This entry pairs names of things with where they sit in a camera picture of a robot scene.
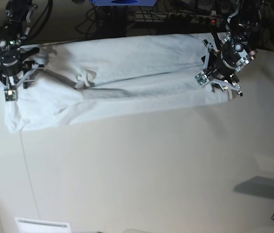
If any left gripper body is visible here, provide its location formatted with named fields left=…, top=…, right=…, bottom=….
left=209, top=40, right=257, bottom=80

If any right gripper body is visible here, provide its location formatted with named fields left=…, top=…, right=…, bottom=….
left=0, top=47, right=40, bottom=79

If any white T-shirt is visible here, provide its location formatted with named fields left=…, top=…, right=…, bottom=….
left=5, top=34, right=233, bottom=133

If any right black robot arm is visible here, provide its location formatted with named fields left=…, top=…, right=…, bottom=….
left=0, top=0, right=53, bottom=91

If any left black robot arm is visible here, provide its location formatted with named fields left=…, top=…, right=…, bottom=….
left=208, top=0, right=262, bottom=80

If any black power strip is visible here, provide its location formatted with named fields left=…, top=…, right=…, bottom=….
left=133, top=11, right=223, bottom=27

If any blue box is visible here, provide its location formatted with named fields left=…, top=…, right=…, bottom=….
left=91, top=0, right=157, bottom=6

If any white paper sheet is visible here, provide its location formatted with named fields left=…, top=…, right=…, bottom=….
left=15, top=217, right=71, bottom=233

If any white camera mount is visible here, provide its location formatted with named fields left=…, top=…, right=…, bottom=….
left=0, top=62, right=45, bottom=102
left=194, top=39, right=243, bottom=97

